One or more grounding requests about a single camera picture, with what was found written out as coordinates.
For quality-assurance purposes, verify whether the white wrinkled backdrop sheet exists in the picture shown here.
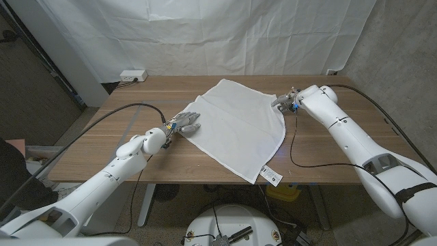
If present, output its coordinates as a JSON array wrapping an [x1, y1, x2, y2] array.
[[36, 0, 376, 84]]

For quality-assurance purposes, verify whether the white storage bin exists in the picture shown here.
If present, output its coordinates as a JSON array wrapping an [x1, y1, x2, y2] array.
[[23, 146, 68, 178]]

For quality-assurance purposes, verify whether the person in black clothes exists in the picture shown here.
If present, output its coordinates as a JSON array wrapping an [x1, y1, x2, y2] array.
[[0, 138, 59, 211]]

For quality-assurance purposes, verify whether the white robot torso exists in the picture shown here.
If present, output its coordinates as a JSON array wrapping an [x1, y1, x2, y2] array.
[[183, 204, 283, 246]]

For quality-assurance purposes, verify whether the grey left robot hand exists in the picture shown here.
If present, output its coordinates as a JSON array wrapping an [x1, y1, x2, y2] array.
[[163, 111, 202, 139]]

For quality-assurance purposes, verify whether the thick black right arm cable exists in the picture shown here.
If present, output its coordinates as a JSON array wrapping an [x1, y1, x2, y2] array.
[[326, 83, 437, 175]]

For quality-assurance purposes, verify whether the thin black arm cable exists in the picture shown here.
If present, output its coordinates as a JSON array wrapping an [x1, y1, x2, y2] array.
[[289, 111, 410, 246], [87, 154, 154, 237]]

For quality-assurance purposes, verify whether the yellow object under table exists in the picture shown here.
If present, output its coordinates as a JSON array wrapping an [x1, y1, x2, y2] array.
[[265, 184, 302, 202]]

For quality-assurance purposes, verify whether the white cloth napkin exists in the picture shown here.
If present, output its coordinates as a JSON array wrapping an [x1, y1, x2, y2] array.
[[178, 78, 287, 187]]

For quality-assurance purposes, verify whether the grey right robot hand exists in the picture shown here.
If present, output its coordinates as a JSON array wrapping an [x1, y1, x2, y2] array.
[[271, 87, 301, 113]]

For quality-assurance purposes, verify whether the grey table leg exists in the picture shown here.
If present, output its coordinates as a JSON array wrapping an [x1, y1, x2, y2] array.
[[309, 186, 330, 230]]

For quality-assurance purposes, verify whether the pink flat object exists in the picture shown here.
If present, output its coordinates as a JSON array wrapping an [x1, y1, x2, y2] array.
[[5, 138, 26, 156]]

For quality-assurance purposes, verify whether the black tool on torso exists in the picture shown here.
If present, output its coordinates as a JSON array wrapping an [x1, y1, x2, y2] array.
[[228, 225, 254, 244]]

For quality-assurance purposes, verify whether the black round floor fan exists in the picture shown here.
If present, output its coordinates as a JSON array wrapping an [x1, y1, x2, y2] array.
[[153, 183, 180, 202]]

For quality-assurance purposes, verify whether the grey metal connector block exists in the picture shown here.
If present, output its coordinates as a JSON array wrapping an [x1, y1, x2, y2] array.
[[211, 234, 231, 246]]

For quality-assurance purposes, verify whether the white table leg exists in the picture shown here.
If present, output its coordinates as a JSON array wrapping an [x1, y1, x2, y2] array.
[[137, 183, 157, 228]]

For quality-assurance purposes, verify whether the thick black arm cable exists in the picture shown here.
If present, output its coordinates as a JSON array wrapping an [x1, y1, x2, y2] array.
[[0, 102, 167, 208], [326, 83, 437, 175]]

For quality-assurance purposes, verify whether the black power strip cable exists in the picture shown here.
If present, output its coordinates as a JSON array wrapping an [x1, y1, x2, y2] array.
[[114, 78, 138, 89]]

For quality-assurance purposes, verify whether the white power strip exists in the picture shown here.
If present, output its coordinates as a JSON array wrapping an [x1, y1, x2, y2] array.
[[119, 69, 148, 83]]

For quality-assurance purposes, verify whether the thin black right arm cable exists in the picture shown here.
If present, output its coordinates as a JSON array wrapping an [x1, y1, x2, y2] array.
[[289, 111, 410, 246]]

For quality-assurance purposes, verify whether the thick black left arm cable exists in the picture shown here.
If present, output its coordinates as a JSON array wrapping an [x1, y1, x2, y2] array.
[[0, 102, 167, 208]]

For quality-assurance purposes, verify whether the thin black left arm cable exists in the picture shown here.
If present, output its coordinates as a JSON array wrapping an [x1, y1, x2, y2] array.
[[87, 154, 154, 237]]

